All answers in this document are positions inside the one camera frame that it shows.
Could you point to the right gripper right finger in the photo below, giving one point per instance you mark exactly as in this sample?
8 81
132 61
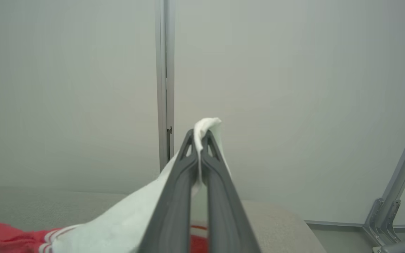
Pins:
223 211

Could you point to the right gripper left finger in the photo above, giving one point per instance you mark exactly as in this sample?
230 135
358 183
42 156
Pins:
174 211

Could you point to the red and white sports shorts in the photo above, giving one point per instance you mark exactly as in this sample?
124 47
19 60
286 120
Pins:
118 228

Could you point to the grey metal partition leg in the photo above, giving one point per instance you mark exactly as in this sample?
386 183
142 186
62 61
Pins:
399 175

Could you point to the grey metal partition post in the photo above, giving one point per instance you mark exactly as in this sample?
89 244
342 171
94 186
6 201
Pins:
164 70

